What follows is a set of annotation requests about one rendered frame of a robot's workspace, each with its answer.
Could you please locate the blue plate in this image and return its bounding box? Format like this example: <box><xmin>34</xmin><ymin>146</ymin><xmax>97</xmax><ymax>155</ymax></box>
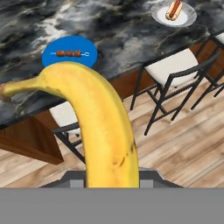
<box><xmin>41</xmin><ymin>35</ymin><xmax>98</xmax><ymax>69</ymax></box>

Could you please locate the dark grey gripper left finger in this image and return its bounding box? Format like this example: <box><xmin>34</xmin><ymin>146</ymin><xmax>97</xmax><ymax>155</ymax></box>
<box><xmin>40</xmin><ymin>170</ymin><xmax>88</xmax><ymax>189</ymax></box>

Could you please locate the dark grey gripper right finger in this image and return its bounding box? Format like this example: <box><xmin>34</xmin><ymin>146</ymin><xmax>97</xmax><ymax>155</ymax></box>
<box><xmin>137</xmin><ymin>167</ymin><xmax>184</xmax><ymax>189</ymax></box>

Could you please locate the meat kebab skewer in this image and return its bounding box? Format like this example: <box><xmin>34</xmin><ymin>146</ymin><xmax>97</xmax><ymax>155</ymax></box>
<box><xmin>50</xmin><ymin>50</ymin><xmax>90</xmax><ymax>59</ymax></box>

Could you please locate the yellow banana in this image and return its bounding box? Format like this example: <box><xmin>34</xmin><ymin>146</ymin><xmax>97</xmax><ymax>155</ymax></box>
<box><xmin>0</xmin><ymin>61</ymin><xmax>140</xmax><ymax>189</ymax></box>

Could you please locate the hot dog in bun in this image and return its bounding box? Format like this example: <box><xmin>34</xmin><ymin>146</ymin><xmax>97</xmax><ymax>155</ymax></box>
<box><xmin>164</xmin><ymin>0</ymin><xmax>184</xmax><ymax>22</ymax></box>

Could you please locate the grey plate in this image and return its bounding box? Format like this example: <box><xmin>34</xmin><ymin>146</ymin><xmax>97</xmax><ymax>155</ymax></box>
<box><xmin>150</xmin><ymin>0</ymin><xmax>198</xmax><ymax>28</ymax></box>

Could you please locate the black stool with white seat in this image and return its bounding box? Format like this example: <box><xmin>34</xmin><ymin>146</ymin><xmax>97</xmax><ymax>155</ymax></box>
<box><xmin>190</xmin><ymin>29</ymin><xmax>224</xmax><ymax>111</ymax></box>
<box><xmin>48</xmin><ymin>100</ymin><xmax>86</xmax><ymax>165</ymax></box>
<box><xmin>129</xmin><ymin>47</ymin><xmax>221</xmax><ymax>137</ymax></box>

